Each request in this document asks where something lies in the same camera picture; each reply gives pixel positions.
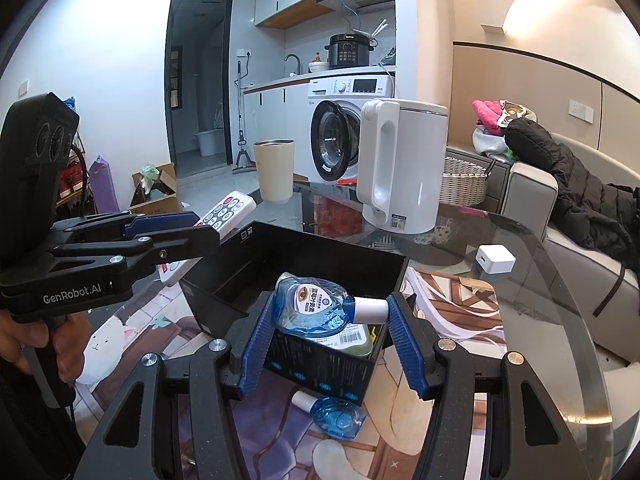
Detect white kitchen counter cabinet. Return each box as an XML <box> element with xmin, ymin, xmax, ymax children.
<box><xmin>242</xmin><ymin>72</ymin><xmax>321</xmax><ymax>171</ymax></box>

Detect black puffer jacket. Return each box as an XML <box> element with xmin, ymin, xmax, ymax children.
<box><xmin>502</xmin><ymin>117</ymin><xmax>640</xmax><ymax>271</ymax></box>

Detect white remote control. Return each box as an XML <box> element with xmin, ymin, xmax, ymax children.
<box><xmin>160</xmin><ymin>191</ymin><xmax>257</xmax><ymax>288</ymax></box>

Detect black cardboard box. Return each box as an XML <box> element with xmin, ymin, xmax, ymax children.
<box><xmin>180</xmin><ymin>220</ymin><xmax>411</xmax><ymax>408</ymax></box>

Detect person's left hand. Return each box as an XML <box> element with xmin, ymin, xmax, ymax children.
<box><xmin>0</xmin><ymin>309</ymin><xmax>77</xmax><ymax>386</ymax></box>

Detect white electric kettle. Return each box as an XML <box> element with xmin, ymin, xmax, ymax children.
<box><xmin>356</xmin><ymin>99</ymin><xmax>449</xmax><ymax>235</ymax></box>

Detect dark door frame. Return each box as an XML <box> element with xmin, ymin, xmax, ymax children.
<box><xmin>166</xmin><ymin>0</ymin><xmax>234</xmax><ymax>179</ymax></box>

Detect white washing machine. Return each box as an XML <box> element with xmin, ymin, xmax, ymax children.
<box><xmin>306</xmin><ymin>71</ymin><xmax>398</xmax><ymax>186</ymax></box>

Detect mop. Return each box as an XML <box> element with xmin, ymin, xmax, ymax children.
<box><xmin>232</xmin><ymin>60</ymin><xmax>256</xmax><ymax>173</ymax></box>

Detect printed table mat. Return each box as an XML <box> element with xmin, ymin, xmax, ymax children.
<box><xmin>75</xmin><ymin>260</ymin><xmax>506</xmax><ymax>480</ymax></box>

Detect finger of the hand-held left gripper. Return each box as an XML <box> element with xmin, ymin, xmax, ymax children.
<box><xmin>50</xmin><ymin>225</ymin><xmax>221</xmax><ymax>282</ymax></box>
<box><xmin>52</xmin><ymin>211</ymin><xmax>201</xmax><ymax>244</ymax></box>

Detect brown cardboard box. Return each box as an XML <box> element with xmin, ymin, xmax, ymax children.
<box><xmin>130</xmin><ymin>162</ymin><xmax>183</xmax><ymax>213</ymax></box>

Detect blue eyewash bottle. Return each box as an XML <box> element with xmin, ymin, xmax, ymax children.
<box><xmin>291</xmin><ymin>390</ymin><xmax>367</xmax><ymax>441</ymax></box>
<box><xmin>274</xmin><ymin>272</ymin><xmax>390</xmax><ymax>348</ymax></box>

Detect wicker basket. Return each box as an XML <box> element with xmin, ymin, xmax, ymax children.
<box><xmin>440</xmin><ymin>156</ymin><xmax>493</xmax><ymax>206</ymax></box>

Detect grey sofa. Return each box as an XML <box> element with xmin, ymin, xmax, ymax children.
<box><xmin>445</xmin><ymin>145</ymin><xmax>640</xmax><ymax>361</ymax></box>

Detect pink clothes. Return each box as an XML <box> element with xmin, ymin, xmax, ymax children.
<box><xmin>472</xmin><ymin>100</ymin><xmax>511</xmax><ymax>136</ymax></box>

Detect white charger cube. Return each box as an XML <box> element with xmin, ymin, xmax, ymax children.
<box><xmin>475</xmin><ymin>245</ymin><xmax>516</xmax><ymax>278</ymax></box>

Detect beige cup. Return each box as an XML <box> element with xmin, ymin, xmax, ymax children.
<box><xmin>253</xmin><ymin>140</ymin><xmax>294</xmax><ymax>205</ymax></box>

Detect white bucket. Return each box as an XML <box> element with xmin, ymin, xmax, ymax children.
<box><xmin>195</xmin><ymin>129</ymin><xmax>224</xmax><ymax>157</ymax></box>

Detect black pressure cooker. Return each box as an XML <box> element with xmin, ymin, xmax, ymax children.
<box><xmin>326</xmin><ymin>33</ymin><xmax>376</xmax><ymax>69</ymax></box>

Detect shoe rack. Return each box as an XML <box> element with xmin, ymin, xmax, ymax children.
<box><xmin>55</xmin><ymin>145</ymin><xmax>98</xmax><ymax>208</ymax></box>

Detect purple yoga mat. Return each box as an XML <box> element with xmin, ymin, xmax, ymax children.
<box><xmin>92</xmin><ymin>156</ymin><xmax>121</xmax><ymax>213</ymax></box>

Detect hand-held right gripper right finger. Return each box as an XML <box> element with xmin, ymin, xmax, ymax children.
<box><xmin>387</xmin><ymin>291</ymin><xmax>581</xmax><ymax>480</ymax></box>

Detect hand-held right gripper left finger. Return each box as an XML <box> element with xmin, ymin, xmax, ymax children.
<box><xmin>75</xmin><ymin>291</ymin><xmax>277</xmax><ymax>480</ymax></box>

